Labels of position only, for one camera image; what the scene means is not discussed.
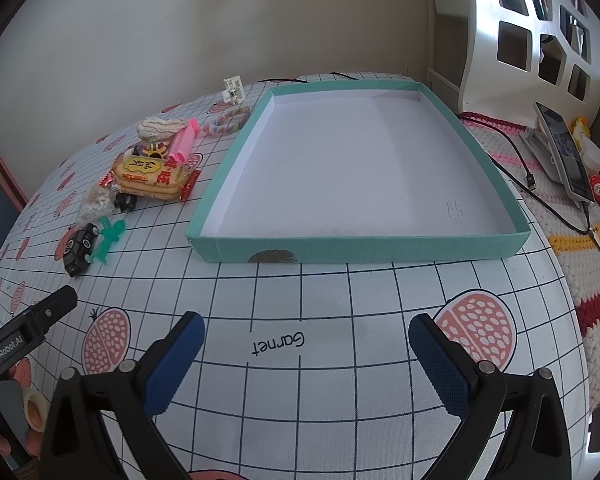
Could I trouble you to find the green plastic dragonfly toy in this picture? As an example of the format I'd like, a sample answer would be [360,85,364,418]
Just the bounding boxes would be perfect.
[87,216,128,266]

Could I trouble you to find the cream lace scrunchie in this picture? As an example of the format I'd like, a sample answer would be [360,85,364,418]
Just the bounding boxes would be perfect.
[137,116,186,142]

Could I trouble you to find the thin black cable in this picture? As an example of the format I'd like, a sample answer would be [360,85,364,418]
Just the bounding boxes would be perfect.
[257,72,361,84]

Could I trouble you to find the pastel braided hair tie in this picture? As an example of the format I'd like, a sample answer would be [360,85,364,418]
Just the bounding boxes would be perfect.
[202,105,252,136]

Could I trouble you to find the black charging cable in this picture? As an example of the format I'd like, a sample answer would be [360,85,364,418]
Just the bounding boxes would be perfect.
[457,112,595,236]

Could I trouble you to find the pink hair roller clip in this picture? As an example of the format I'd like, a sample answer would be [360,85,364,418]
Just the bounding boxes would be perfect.
[167,119,201,163]

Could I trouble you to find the clear tape roll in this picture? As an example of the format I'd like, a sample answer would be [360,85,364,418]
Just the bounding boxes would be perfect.
[22,389,47,433]

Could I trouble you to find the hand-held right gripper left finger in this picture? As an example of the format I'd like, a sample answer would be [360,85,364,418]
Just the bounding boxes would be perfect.
[39,311,206,480]

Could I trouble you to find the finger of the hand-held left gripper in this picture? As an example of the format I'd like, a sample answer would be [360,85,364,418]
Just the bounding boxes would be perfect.
[27,285,78,332]

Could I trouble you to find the pomegranate print grid tablecloth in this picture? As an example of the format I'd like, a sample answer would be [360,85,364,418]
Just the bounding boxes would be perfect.
[0,74,591,480]

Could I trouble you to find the teal shallow cardboard box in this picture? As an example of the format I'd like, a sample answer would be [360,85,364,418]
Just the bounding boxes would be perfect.
[186,80,532,264]

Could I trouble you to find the bag of cotton swabs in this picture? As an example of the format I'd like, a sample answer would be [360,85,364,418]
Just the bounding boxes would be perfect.
[76,180,118,225]

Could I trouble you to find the yellow rice cracker packet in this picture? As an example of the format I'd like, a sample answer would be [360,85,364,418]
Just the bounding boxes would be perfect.
[99,152,203,202]

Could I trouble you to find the black smartphone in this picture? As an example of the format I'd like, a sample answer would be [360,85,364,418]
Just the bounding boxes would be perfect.
[534,102,595,203]

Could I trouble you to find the black toy car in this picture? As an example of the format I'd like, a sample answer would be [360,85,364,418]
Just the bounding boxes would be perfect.
[61,223,101,277]

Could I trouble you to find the black plastic claw clip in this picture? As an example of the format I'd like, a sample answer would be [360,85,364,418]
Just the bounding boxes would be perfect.
[114,191,140,214]

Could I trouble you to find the pink and white crochet mat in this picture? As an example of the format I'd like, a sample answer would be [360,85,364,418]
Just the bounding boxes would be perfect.
[460,112,600,411]

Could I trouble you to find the white round container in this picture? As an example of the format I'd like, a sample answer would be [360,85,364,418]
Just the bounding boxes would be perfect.
[582,137,600,172]

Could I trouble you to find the white cut-out shelf organizer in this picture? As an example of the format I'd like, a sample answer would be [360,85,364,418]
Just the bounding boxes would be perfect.
[425,0,600,116]

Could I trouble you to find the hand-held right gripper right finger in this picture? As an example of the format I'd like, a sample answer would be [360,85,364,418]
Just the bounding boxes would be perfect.
[408,313,573,480]

